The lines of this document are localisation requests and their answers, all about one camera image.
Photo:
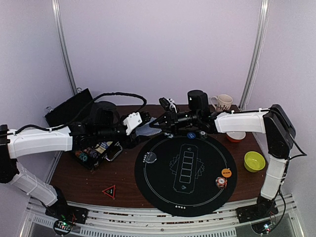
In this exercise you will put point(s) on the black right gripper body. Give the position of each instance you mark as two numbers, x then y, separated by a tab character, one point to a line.
169	121

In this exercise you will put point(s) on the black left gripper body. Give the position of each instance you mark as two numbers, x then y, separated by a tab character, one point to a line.
107	134

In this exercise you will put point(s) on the deck of blue cards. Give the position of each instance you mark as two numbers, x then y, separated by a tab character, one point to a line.
146	130

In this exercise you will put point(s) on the blue small blind button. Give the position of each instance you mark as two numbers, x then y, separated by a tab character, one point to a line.
191	135

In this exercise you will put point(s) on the clear acrylic dealer button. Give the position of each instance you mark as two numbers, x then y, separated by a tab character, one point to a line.
150	157

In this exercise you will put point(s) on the orange big blind button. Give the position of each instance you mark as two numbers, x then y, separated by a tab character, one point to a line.
226	173

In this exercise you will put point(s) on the orange poker chip stack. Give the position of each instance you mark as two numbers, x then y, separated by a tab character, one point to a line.
221	182

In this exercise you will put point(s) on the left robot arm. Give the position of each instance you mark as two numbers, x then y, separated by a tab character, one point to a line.
69	137

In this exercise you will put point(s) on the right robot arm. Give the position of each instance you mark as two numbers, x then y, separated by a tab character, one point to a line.
271	123

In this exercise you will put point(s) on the patterned ceramic mug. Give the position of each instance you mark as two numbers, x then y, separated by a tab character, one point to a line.
221	102

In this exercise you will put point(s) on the black poker chip case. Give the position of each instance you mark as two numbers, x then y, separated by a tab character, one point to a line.
84	117

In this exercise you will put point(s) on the poker chip rows in case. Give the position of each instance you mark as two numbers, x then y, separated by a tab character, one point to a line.
99	151

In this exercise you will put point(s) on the orange white bowl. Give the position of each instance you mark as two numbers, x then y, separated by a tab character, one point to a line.
235	137

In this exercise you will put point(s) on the red black triangular token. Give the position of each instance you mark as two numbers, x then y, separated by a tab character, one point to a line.
110	191

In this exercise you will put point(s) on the round black poker mat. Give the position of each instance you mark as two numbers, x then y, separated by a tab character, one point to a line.
181	182

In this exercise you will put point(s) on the yellow green bowl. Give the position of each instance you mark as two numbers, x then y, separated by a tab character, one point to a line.
254	161

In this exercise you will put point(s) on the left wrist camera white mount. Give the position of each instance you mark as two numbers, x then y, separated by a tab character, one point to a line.
135	120

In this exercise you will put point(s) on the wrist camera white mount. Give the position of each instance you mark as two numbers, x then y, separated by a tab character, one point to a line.
168	105
135	120

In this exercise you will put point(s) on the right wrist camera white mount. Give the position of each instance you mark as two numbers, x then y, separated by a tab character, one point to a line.
168	105

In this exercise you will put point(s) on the aluminium front rail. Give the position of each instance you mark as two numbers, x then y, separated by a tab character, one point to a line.
105	221

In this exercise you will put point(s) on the right aluminium post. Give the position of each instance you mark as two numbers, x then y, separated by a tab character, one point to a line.
254	62

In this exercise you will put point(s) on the aluminium post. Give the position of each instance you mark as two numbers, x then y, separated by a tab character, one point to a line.
254	62
62	41

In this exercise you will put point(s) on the left aluminium post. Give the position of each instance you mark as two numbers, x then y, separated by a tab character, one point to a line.
62	41

